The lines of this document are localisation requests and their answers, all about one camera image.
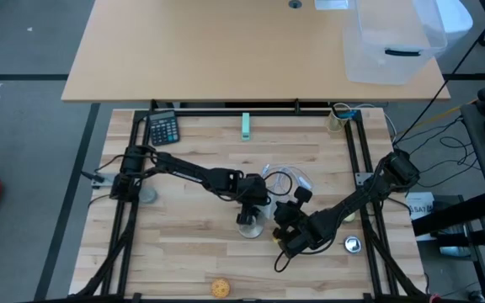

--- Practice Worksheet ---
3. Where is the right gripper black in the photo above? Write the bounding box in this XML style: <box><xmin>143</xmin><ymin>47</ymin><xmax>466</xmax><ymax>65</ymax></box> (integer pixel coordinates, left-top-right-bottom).
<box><xmin>272</xmin><ymin>187</ymin><xmax>328</xmax><ymax>258</ymax></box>

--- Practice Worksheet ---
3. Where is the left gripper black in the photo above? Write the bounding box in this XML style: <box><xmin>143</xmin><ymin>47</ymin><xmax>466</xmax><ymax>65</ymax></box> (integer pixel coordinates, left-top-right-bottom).
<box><xmin>215</xmin><ymin>167</ymin><xmax>265</xmax><ymax>226</ymax></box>

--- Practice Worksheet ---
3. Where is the brass lamp socket base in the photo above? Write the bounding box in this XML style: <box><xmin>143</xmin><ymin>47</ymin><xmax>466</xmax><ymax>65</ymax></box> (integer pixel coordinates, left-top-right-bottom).
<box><xmin>237</xmin><ymin>217</ymin><xmax>265</xmax><ymax>240</ymax></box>

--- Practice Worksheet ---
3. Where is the small silver round tin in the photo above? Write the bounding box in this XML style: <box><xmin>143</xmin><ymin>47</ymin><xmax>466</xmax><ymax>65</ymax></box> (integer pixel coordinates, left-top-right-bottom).
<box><xmin>343</xmin><ymin>235</ymin><xmax>363</xmax><ymax>255</ymax></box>

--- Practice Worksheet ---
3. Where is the yellow patterned round tin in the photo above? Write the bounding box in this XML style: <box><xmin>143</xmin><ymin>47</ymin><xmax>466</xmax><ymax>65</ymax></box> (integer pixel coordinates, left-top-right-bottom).
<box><xmin>211</xmin><ymin>278</ymin><xmax>232</xmax><ymax>300</ymax></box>

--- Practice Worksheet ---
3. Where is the green eraser block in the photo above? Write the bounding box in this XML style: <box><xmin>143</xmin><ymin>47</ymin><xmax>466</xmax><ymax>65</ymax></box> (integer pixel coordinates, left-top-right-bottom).
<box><xmin>241</xmin><ymin>112</ymin><xmax>252</xmax><ymax>141</ymax></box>

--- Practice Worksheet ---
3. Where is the small patterned bowl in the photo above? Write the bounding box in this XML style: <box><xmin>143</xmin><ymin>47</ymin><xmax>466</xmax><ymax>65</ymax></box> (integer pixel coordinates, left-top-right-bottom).
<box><xmin>137</xmin><ymin>186</ymin><xmax>158</xmax><ymax>205</ymax></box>

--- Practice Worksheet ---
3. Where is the black calculator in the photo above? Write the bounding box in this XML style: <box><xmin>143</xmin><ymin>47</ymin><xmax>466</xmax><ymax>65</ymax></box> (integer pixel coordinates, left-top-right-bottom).
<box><xmin>147</xmin><ymin>109</ymin><xmax>181</xmax><ymax>147</ymax></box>

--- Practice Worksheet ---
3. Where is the white paper label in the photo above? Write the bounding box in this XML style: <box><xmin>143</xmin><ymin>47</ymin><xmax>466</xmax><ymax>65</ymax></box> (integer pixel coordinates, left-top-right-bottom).
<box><xmin>405</xmin><ymin>192</ymin><xmax>436</xmax><ymax>221</ymax></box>

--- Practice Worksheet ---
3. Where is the light wood desk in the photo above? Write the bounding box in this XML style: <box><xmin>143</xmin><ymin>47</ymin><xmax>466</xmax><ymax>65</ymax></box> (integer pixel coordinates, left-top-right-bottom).
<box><xmin>60</xmin><ymin>0</ymin><xmax>452</xmax><ymax>104</ymax></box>

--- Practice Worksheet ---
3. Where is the clear plastic storage bin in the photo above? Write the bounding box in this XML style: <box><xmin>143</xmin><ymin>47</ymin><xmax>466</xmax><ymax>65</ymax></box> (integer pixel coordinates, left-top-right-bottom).
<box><xmin>342</xmin><ymin>0</ymin><xmax>449</xmax><ymax>86</ymax></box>

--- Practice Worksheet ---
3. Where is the white chair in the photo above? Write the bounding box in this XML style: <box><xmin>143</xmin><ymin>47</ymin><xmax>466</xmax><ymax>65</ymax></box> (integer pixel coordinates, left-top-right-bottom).
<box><xmin>434</xmin><ymin>0</ymin><xmax>474</xmax><ymax>41</ymax></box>

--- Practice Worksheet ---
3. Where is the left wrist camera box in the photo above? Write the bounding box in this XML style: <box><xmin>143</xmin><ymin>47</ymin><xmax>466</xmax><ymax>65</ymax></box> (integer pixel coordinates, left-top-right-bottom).
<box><xmin>250</xmin><ymin>174</ymin><xmax>271</xmax><ymax>203</ymax></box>

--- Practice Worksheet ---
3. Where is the black right camera cable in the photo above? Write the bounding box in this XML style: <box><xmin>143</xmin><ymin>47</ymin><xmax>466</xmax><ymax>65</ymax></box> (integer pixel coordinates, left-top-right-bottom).
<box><xmin>273</xmin><ymin>247</ymin><xmax>295</xmax><ymax>274</ymax></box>

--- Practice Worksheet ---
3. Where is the wire mesh pen cup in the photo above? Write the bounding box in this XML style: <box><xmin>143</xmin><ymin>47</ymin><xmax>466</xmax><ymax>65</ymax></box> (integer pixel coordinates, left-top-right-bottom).
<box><xmin>325</xmin><ymin>103</ymin><xmax>351</xmax><ymax>134</ymax></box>

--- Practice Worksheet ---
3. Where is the black floor cable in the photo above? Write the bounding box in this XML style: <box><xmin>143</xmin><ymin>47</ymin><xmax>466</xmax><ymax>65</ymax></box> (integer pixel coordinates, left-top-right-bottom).
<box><xmin>393</xmin><ymin>113</ymin><xmax>482</xmax><ymax>190</ymax></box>

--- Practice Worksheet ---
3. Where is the yellow cable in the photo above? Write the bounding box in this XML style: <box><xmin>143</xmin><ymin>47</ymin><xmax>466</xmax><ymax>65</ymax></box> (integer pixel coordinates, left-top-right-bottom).
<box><xmin>397</xmin><ymin>82</ymin><xmax>485</xmax><ymax>136</ymax></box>

